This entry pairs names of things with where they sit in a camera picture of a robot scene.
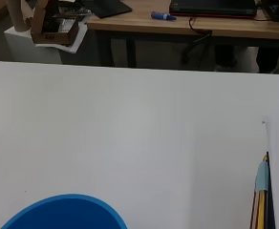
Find wooden desk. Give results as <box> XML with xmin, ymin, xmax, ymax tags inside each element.
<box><xmin>86</xmin><ymin>0</ymin><xmax>279</xmax><ymax>69</ymax></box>

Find blue marker pen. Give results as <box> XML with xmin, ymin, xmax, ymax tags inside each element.
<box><xmin>150</xmin><ymin>10</ymin><xmax>178</xmax><ymax>22</ymax></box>

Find black flat pad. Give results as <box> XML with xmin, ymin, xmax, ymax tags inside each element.
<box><xmin>80</xmin><ymin>0</ymin><xmax>134</xmax><ymax>19</ymax></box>

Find brown cardboard box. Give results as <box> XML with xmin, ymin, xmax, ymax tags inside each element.
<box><xmin>30</xmin><ymin>0</ymin><xmax>80</xmax><ymax>46</ymax></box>

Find blue round tub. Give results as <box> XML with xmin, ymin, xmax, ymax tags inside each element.
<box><xmin>0</xmin><ymin>193</ymin><xmax>129</xmax><ymax>229</ymax></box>

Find black laptop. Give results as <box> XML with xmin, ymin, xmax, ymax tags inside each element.
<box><xmin>168</xmin><ymin>0</ymin><xmax>259</xmax><ymax>19</ymax></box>

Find person's legs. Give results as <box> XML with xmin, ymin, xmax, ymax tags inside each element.
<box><xmin>214</xmin><ymin>44</ymin><xmax>279</xmax><ymax>74</ymax></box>

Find cardboard tube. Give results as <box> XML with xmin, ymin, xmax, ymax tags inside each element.
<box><xmin>5</xmin><ymin>0</ymin><xmax>32</xmax><ymax>32</ymax></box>

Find dark cable under desk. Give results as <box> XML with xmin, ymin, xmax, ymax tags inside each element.
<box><xmin>181</xmin><ymin>16</ymin><xmax>214</xmax><ymax>65</ymax></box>

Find white pedestal box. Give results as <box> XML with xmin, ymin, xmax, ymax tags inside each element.
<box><xmin>4</xmin><ymin>21</ymin><xmax>89</xmax><ymax>65</ymax></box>

